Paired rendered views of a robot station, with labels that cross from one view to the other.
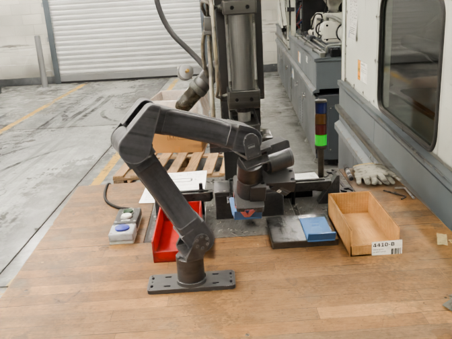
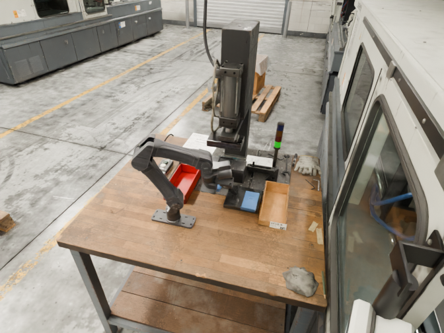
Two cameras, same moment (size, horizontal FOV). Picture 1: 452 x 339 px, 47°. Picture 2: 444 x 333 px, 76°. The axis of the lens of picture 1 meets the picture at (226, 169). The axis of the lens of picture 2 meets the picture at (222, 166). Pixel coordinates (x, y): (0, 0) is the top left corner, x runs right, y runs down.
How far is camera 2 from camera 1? 0.52 m
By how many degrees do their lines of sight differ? 21
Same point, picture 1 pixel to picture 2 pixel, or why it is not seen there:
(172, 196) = (161, 184)
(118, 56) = (231, 14)
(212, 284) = (181, 223)
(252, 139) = (206, 165)
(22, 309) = (95, 213)
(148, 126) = (147, 154)
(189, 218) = (170, 195)
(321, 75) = (335, 63)
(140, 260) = (158, 196)
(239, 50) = (227, 96)
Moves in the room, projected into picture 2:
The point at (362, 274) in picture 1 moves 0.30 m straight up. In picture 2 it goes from (256, 238) to (264, 185)
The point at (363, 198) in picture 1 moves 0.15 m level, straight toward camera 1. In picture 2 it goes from (285, 187) to (274, 204)
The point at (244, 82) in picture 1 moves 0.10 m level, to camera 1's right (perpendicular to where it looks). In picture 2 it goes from (228, 113) to (249, 116)
